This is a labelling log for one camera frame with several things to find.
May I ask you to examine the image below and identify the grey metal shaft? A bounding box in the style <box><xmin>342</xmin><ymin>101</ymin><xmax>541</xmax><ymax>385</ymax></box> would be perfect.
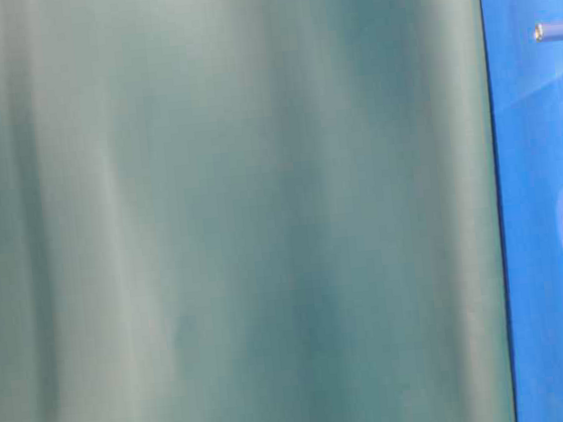
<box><xmin>533</xmin><ymin>22</ymin><xmax>563</xmax><ymax>43</ymax></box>

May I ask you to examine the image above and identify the blue table mat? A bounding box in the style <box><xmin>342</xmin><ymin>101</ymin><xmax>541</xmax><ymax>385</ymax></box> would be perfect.
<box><xmin>481</xmin><ymin>0</ymin><xmax>563</xmax><ymax>422</ymax></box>

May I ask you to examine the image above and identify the green backdrop curtain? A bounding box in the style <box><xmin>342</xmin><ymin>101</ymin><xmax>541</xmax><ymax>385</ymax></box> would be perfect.
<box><xmin>0</xmin><ymin>0</ymin><xmax>516</xmax><ymax>422</ymax></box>

